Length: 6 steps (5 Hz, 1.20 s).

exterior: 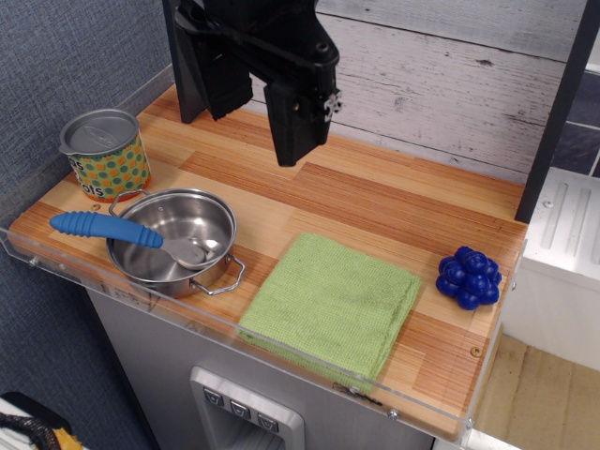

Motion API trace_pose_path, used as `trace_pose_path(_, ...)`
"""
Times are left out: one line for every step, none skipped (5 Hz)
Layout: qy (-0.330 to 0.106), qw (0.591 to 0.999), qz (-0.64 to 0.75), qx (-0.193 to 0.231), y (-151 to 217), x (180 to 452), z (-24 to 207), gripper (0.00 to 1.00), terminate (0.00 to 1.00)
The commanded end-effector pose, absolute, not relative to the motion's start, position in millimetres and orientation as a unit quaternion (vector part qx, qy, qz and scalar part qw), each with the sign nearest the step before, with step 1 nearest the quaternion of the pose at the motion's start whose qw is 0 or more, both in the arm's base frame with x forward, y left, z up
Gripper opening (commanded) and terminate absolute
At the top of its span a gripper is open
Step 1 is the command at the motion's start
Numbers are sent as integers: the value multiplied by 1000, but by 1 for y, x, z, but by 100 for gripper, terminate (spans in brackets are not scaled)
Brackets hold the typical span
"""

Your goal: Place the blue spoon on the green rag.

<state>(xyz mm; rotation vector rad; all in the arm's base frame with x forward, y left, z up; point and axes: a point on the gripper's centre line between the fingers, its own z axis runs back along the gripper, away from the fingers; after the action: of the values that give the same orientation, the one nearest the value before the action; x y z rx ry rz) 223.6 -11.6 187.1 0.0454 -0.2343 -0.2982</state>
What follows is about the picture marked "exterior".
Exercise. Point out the blue toy grape bunch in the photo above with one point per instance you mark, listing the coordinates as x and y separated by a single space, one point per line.
470 277

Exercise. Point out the grey toy fridge front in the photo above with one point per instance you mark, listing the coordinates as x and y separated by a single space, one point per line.
158 357

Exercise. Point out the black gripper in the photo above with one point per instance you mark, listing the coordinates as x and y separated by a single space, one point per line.
281 42

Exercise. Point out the green folded cloth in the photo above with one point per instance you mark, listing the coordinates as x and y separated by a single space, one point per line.
331 309

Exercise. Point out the polka dot tin can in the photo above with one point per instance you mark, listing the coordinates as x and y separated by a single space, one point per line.
105 150

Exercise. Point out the black vertical post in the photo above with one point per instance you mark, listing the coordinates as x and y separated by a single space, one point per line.
568 88

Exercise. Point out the blue handled metal spoon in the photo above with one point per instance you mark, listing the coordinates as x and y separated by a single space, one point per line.
191 253

